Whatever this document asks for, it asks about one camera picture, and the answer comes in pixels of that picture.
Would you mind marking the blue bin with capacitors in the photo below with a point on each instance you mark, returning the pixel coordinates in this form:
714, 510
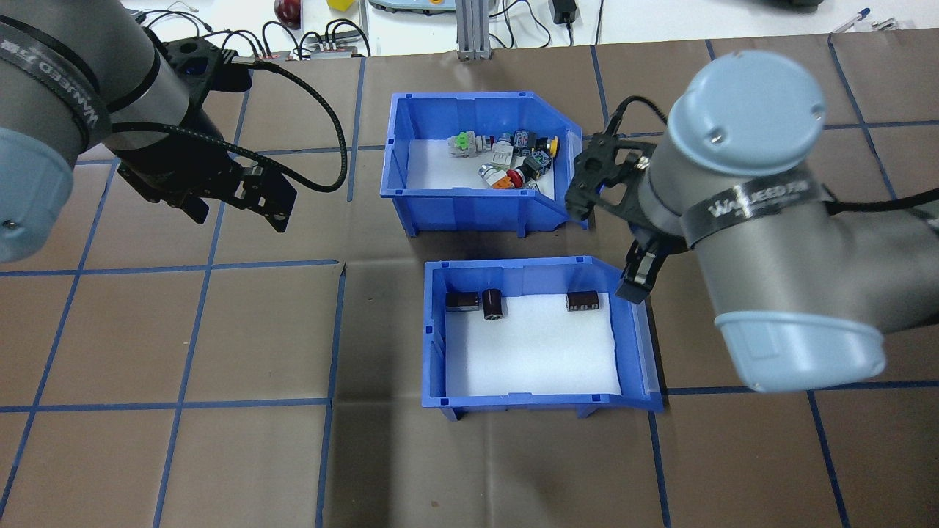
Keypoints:
528, 277

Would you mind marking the blue bin with push buttons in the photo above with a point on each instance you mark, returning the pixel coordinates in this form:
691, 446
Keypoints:
469, 114

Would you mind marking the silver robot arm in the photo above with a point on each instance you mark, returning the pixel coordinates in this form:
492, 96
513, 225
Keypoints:
44, 183
770, 293

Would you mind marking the red push button grey block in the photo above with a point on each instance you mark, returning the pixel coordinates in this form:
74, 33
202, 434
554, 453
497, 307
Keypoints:
517, 176

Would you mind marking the silver push button orange base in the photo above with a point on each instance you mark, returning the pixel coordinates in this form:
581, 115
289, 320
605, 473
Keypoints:
488, 172

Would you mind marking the dark brown cylindrical capacitor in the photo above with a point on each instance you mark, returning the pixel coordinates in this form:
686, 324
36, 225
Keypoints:
583, 301
462, 301
491, 303

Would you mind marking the grey usb hub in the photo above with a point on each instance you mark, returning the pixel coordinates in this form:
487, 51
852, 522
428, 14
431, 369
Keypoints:
330, 48
271, 55

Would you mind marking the white contact block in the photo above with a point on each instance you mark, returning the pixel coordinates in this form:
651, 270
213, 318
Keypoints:
502, 155

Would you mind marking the red round toy fruit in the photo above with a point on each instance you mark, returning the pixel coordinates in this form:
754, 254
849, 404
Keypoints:
287, 9

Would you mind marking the yellow cube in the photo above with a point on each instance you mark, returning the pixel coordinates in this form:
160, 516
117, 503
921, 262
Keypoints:
340, 4

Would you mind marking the black power adapter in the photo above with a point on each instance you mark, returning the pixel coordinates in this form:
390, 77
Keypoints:
563, 10

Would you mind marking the black rounded object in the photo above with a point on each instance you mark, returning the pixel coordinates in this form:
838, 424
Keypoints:
796, 4

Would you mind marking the blue white pen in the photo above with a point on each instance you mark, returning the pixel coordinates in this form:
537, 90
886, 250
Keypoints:
851, 20

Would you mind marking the small silver clip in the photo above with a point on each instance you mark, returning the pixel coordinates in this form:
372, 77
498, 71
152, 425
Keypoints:
884, 24

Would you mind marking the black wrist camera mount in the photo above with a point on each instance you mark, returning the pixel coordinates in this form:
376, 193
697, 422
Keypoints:
194, 62
598, 176

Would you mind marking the yellow push button switch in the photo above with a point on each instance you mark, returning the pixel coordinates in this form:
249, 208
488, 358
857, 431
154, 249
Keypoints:
552, 145

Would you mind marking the green push button switch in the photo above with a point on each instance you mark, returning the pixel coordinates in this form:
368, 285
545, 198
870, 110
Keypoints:
461, 143

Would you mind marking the aluminium extrusion post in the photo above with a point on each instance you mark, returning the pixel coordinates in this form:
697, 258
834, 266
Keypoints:
473, 33

